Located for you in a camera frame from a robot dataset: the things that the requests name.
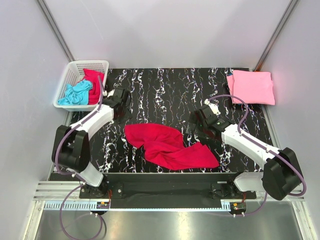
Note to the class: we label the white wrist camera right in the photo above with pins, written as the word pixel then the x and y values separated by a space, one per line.
pixel 214 108

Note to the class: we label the red t shirt in basket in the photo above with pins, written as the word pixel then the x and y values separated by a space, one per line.
pixel 95 78

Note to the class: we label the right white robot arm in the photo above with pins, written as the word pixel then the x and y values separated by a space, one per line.
pixel 281 172

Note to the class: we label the red t shirt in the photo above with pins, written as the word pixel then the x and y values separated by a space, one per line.
pixel 95 78
pixel 164 146

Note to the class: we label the aluminium rail frame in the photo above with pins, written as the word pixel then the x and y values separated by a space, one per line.
pixel 56 187

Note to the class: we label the cyan t shirt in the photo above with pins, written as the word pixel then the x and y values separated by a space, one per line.
pixel 76 95

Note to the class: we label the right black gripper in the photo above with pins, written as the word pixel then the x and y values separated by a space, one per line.
pixel 193 119

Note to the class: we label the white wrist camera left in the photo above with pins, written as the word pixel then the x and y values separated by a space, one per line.
pixel 107 94

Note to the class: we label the folded pink t shirt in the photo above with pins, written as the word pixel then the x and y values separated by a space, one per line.
pixel 252 87

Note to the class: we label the white plastic basket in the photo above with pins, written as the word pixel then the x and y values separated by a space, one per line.
pixel 74 73

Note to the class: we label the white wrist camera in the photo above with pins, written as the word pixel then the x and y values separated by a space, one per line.
pixel 214 108
pixel 107 94

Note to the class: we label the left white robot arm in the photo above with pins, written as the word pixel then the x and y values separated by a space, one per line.
pixel 71 152

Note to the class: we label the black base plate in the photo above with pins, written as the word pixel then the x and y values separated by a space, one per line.
pixel 165 191

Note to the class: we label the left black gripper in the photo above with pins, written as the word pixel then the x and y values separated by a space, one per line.
pixel 127 115

